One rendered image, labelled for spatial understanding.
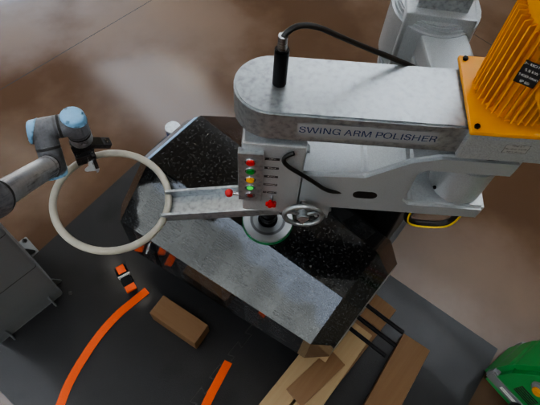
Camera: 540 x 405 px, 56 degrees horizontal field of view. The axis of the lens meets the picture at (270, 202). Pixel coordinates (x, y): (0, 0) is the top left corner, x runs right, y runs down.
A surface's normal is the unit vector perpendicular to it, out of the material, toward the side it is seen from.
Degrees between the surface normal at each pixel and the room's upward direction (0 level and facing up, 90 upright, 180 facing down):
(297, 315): 45
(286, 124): 90
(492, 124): 0
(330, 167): 4
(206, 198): 15
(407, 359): 0
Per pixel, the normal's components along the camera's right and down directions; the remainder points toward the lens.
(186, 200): -0.22, -0.49
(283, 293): -0.40, 0.14
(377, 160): -0.61, -0.42
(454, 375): 0.04, -0.48
